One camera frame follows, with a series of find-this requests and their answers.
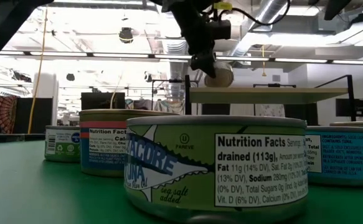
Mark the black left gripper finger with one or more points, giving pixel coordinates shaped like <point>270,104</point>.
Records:
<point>204,63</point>

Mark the green white tuna can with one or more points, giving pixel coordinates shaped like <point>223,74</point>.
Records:
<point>223,76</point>
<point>61,143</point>

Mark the green albacore tuna can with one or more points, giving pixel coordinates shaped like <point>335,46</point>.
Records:
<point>200,161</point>

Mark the light blue tuna can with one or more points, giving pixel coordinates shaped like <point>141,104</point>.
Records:
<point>346,158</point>

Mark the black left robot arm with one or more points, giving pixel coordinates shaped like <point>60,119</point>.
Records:
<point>0,37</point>

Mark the wooden shelf black legs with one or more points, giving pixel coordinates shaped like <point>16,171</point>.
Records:
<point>262,96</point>

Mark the yellow tape tag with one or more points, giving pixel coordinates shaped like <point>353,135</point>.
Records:
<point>223,5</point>

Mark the thin black metal stand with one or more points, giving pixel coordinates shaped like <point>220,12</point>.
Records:
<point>168,80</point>

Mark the black partition panel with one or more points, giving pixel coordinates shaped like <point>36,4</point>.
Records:
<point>215,109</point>
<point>33,115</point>
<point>301,113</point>

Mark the black ceiling dome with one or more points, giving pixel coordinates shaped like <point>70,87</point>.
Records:
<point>126,35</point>
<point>148,77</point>
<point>70,77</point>

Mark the white patterned cloth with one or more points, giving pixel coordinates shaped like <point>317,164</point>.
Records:
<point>268,110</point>

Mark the white pillar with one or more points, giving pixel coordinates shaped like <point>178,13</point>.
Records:
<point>45,93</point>

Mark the green table mat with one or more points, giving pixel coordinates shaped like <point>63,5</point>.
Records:
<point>44,193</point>

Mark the patterned red tapestry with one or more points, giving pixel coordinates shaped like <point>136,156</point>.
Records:
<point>0,113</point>

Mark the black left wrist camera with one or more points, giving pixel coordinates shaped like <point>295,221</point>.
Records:
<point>220,29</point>

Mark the ribbed silver duct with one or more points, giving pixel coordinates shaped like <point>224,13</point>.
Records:
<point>173,46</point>

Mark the smooth silver air duct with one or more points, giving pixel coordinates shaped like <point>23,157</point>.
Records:
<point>246,40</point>

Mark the black wall monitor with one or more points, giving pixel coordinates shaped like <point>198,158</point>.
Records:
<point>349,107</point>

